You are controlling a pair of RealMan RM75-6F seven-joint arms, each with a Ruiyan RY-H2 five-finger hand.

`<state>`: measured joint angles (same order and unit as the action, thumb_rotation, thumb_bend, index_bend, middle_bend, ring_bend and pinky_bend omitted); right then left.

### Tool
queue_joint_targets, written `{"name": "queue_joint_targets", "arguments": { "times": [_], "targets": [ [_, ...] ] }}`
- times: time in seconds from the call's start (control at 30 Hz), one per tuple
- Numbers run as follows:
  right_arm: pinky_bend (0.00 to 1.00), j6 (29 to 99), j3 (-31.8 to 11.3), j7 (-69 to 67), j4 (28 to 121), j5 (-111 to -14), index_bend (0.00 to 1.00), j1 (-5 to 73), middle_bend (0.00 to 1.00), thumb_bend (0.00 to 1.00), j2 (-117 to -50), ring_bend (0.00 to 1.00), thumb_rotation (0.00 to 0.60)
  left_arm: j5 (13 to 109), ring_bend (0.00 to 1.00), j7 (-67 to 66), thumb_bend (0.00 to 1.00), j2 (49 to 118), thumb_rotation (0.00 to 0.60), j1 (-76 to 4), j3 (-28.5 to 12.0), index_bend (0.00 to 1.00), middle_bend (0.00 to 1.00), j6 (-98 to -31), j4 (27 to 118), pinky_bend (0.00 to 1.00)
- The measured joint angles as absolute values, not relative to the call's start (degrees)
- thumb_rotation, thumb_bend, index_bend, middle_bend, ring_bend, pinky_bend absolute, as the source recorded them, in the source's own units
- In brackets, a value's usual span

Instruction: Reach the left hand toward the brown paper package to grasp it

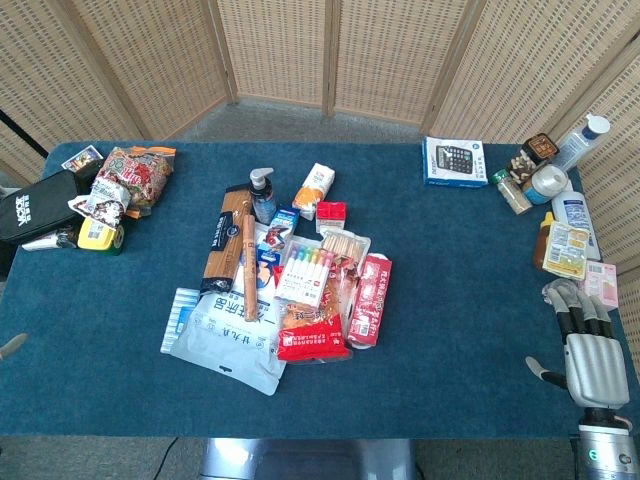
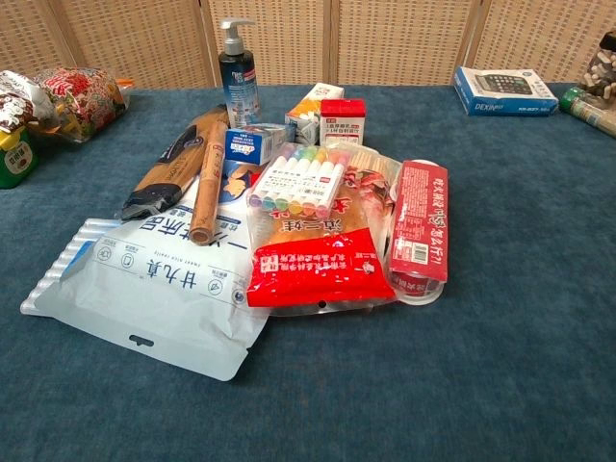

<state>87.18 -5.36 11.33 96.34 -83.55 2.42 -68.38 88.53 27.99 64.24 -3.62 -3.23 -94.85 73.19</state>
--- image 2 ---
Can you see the brown wooden rolling pin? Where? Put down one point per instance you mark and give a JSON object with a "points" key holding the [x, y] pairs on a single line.
{"points": [[207, 180]]}

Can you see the red clear chopsticks bag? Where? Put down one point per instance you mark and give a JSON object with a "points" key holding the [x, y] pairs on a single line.
{"points": [[322, 260]]}

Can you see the pastel highlighter marker pack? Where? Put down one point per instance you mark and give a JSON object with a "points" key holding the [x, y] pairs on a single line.
{"points": [[300, 178]]}

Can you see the small blue white box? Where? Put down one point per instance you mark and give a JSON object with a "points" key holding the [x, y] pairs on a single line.
{"points": [[255, 143]]}

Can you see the red sleeve cup stack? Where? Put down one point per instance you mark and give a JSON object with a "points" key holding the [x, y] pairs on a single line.
{"points": [[419, 226]]}

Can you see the red white stapler box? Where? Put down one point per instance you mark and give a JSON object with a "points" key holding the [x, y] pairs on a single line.
{"points": [[342, 122]]}

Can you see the white orange carton box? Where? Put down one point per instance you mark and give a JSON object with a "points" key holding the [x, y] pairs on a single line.
{"points": [[308, 113]]}

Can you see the white blue plastic bag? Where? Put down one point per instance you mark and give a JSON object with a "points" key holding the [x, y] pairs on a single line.
{"points": [[159, 274]]}

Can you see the spaghetti pack dark wrapper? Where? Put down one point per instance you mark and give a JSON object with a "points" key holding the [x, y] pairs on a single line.
{"points": [[166, 166]]}

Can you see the dark pump dispenser bottle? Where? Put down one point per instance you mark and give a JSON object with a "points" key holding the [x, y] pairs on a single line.
{"points": [[238, 77]]}

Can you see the woven folding screen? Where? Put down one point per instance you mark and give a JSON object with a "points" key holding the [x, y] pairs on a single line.
{"points": [[308, 41]]}

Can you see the blue calculator box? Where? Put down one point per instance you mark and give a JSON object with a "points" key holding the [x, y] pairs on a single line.
{"points": [[505, 91]]}

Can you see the red patterned snack bag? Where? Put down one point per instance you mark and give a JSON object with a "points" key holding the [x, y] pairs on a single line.
{"points": [[84, 98]]}

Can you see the green yellow jar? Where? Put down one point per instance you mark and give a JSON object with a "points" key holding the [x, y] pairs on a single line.
{"points": [[14, 161]]}

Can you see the white brown snack bag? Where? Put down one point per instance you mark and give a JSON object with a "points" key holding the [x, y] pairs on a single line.
{"points": [[19, 103]]}

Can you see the dark mushroom print bag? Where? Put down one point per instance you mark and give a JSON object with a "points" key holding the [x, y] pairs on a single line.
{"points": [[601, 69]]}

